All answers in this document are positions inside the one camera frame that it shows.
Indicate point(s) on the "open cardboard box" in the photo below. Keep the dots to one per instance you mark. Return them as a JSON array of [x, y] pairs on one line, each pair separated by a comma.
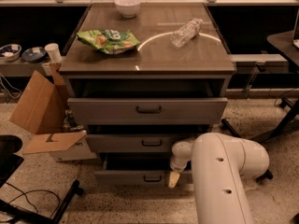
[[41, 111]]

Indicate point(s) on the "grey top drawer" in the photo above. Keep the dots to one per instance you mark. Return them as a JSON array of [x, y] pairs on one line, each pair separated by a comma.
[[113, 111]]

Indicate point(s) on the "dark blue small bowl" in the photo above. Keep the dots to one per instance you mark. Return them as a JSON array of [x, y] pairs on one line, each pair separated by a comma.
[[34, 55]]

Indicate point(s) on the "black chair with base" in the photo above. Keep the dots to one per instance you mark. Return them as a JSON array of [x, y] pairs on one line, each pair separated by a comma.
[[39, 186]]

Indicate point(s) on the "blue patterned bowl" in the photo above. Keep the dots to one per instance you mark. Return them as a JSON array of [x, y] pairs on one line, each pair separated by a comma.
[[10, 52]]

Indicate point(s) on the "grey bottom drawer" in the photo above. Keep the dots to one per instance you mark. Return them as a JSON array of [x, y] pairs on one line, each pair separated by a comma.
[[135, 169]]

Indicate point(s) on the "white bowl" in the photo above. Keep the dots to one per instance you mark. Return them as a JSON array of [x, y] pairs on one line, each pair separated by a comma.
[[128, 8]]

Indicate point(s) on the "clear plastic water bottle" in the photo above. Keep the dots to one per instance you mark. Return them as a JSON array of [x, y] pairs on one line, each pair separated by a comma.
[[186, 32]]

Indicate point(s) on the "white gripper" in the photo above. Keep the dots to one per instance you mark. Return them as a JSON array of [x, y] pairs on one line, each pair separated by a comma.
[[177, 164]]

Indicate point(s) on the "white paper cup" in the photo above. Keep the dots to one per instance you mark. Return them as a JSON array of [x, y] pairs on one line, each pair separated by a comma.
[[53, 50]]

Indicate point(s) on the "grey drawer cabinet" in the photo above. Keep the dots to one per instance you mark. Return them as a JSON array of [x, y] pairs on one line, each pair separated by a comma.
[[155, 69]]

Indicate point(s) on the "grey drawer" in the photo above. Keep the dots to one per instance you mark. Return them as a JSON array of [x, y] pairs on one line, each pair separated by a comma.
[[135, 169], [113, 111], [109, 143]]

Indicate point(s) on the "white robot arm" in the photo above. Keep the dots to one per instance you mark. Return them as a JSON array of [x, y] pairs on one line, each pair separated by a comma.
[[219, 164]]

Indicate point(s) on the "green chip bag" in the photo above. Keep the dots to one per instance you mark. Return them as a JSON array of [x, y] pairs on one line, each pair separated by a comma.
[[110, 42]]

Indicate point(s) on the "grey middle drawer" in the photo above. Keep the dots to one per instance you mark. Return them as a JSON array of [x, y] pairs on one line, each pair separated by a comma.
[[109, 143]]

